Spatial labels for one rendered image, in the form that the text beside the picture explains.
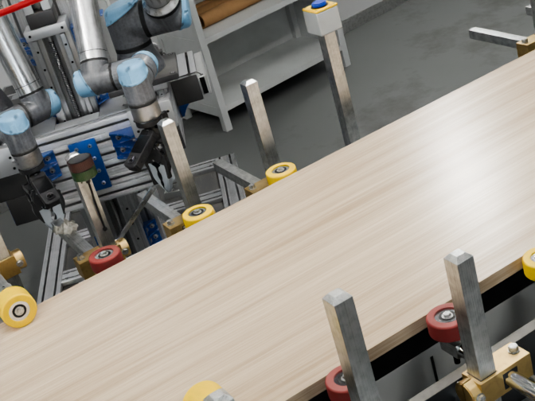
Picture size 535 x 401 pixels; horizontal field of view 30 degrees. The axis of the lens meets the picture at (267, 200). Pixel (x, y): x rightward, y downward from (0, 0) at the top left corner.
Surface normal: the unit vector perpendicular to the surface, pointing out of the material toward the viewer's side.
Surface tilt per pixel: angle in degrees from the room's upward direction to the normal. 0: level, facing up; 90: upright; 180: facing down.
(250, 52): 90
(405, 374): 90
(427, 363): 90
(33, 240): 0
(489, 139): 0
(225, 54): 90
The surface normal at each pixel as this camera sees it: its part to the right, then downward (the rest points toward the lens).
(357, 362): 0.50, 0.28
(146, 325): -0.26, -0.86
